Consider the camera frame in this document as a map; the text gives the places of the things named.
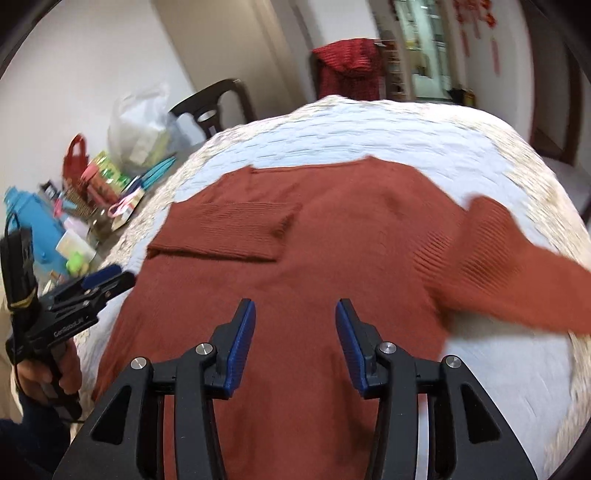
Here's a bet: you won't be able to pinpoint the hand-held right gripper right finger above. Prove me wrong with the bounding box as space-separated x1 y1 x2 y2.
335 298 539 480

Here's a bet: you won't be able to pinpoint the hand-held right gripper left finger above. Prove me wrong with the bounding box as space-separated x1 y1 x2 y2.
53 298 257 480

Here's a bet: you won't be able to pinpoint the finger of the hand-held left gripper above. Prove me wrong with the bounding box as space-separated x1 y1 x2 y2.
44 264 123 304
51 272 137 320

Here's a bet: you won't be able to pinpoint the rust knitted sweater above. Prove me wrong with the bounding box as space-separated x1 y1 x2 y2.
92 156 591 480

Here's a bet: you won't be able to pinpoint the person's left forearm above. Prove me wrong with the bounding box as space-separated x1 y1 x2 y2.
0 392 75 480

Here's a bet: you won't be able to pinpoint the person's left hand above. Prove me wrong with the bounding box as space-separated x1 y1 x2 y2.
16 344 84 403

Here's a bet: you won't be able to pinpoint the small green toy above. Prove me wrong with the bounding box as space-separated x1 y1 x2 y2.
67 251 95 278

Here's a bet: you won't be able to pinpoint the small white box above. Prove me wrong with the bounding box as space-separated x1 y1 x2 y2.
55 229 98 264

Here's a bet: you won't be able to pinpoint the glass jar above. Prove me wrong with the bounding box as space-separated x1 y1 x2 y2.
88 210 116 245

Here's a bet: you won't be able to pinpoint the pink scissors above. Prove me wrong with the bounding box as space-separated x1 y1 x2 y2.
108 187 146 217

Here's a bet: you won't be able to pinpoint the blue plastic bottle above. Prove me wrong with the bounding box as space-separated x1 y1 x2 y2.
4 187 70 278

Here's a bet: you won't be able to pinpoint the pink packet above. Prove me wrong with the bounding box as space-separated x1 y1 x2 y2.
81 166 121 208

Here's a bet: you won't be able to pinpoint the green snack packet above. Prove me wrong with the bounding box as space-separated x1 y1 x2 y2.
90 152 132 204

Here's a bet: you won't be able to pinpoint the red gift bag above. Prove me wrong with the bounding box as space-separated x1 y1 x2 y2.
62 135 90 195

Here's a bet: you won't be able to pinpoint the white plastic bag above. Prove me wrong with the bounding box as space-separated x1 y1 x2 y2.
107 83 195 178

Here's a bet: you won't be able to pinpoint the dark wooden chair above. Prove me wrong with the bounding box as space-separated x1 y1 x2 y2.
529 28 591 213
168 78 257 139

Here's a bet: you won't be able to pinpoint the cream lace tablecloth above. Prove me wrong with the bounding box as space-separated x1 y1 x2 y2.
74 95 591 480

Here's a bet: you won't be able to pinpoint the beige cabinet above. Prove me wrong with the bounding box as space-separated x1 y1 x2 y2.
152 0 315 121

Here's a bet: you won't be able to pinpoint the shoe rack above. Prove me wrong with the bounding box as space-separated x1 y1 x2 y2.
385 41 411 100

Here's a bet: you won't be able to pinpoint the red checked garment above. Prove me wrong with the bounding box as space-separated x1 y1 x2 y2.
310 40 386 100

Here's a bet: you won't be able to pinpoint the sliding glass door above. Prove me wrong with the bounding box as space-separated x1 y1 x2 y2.
374 0 453 100

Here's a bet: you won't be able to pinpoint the red hanging wall decorations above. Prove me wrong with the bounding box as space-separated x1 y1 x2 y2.
452 0 502 75

